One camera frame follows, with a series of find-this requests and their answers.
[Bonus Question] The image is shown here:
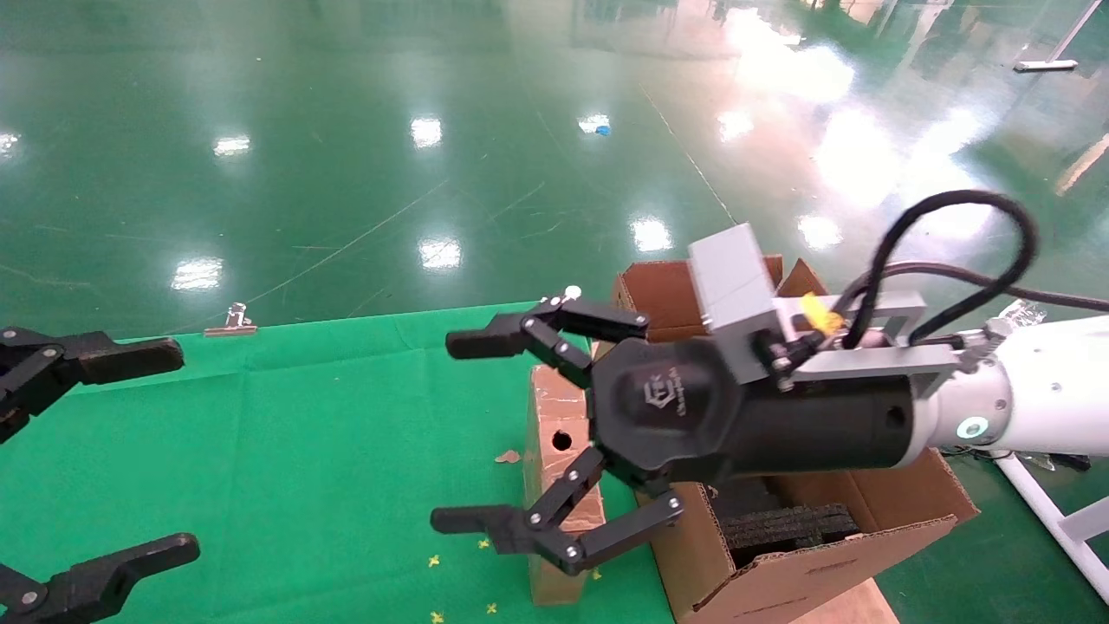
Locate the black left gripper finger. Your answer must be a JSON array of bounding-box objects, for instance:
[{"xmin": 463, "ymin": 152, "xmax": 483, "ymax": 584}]
[
  {"xmin": 0, "ymin": 327, "xmax": 185, "ymax": 445},
  {"xmin": 0, "ymin": 533, "xmax": 201, "ymax": 624}
]

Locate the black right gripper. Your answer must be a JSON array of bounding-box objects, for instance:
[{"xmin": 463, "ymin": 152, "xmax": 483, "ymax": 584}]
[{"xmin": 431, "ymin": 297, "xmax": 917, "ymax": 576}]

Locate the narrow cardboard box with hole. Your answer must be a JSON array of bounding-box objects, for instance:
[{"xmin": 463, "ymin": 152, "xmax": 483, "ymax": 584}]
[{"xmin": 524, "ymin": 364, "xmax": 607, "ymax": 606}]

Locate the large open brown carton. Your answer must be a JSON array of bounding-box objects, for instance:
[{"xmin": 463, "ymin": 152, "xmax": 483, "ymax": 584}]
[{"xmin": 606, "ymin": 254, "xmax": 980, "ymax": 624}]

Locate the silver binder clip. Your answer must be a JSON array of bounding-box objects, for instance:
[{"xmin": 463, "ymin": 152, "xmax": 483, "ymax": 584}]
[{"xmin": 204, "ymin": 303, "xmax": 259, "ymax": 337}]

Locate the green table cloth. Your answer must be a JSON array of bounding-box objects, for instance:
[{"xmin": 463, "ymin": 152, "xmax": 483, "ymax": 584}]
[{"xmin": 0, "ymin": 302, "xmax": 677, "ymax": 624}]

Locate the black foam block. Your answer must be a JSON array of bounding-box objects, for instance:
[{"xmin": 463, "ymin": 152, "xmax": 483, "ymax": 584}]
[{"xmin": 717, "ymin": 477, "xmax": 863, "ymax": 570}]

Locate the white floor squeegee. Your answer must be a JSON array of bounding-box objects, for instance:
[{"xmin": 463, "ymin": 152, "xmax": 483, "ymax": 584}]
[{"xmin": 1014, "ymin": 0, "xmax": 1106, "ymax": 73}]

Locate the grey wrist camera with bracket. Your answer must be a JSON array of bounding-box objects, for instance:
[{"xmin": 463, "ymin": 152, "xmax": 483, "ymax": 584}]
[{"xmin": 689, "ymin": 223, "xmax": 967, "ymax": 400}]

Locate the yellow cable tag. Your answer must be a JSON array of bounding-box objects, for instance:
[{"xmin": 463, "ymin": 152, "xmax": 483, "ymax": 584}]
[{"xmin": 799, "ymin": 293, "xmax": 846, "ymax": 337}]

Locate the white metal frame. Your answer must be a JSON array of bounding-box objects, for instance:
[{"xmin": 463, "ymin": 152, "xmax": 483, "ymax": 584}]
[{"xmin": 992, "ymin": 451, "xmax": 1109, "ymax": 603}]

